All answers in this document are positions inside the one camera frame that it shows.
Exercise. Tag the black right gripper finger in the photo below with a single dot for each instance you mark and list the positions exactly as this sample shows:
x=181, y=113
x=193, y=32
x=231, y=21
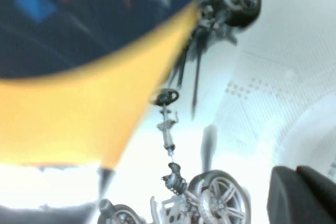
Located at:
x=302, y=197

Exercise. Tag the dark mobile robot book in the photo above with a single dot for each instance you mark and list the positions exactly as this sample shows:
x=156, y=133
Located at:
x=78, y=51

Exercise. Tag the white car suspension book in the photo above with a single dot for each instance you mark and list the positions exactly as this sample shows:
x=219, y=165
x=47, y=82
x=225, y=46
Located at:
x=236, y=103

